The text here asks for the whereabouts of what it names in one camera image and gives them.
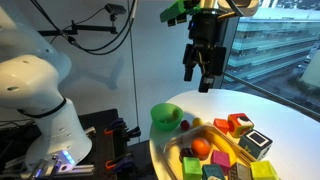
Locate orange black clamp upper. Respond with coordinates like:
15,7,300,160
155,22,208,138
104,118,141,139

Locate green block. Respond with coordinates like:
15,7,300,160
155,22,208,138
182,157,202,180

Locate grey brown block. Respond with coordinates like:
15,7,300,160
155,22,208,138
228,162,252,180

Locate magenta block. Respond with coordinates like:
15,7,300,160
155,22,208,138
210,150,231,175

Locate toy banana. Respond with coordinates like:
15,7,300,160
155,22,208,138
205,131,237,164

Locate small orange block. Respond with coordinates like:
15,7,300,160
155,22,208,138
213,118,229,134

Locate lime yellow block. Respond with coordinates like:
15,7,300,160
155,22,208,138
250,161,280,180

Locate yellow toy lemon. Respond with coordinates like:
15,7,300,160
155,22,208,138
192,118,204,127

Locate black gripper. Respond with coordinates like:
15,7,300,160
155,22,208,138
183,13,226,93

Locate orange black clamp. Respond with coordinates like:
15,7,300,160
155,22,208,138
105,153,134,173
104,118,141,139

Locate dark plum toy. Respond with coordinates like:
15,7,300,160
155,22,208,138
179,148,194,162

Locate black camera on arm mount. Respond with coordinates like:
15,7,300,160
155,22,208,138
40,3,126,36

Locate dark red toy fruit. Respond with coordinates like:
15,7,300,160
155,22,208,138
180,120,190,131

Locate window handrail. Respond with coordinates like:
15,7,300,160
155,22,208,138
223,72,320,122

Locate toy orange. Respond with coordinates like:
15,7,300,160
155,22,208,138
191,138,211,160

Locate black white teal cube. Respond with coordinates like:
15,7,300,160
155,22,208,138
238,129,273,160

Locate wooden tray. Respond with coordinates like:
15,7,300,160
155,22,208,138
158,124,257,180

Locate orange green red cube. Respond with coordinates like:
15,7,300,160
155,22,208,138
227,113,254,138

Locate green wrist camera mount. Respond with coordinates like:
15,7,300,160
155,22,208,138
160,0,200,26

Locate teal block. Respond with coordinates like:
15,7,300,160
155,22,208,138
202,164,225,180

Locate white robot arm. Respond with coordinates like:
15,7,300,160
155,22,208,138
0,0,92,177

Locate orange black clamp lower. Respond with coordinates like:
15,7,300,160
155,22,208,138
105,153,134,173

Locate black hanging cable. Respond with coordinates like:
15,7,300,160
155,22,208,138
29,0,141,134

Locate green plastic bowl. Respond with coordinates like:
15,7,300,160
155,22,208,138
151,103,184,132

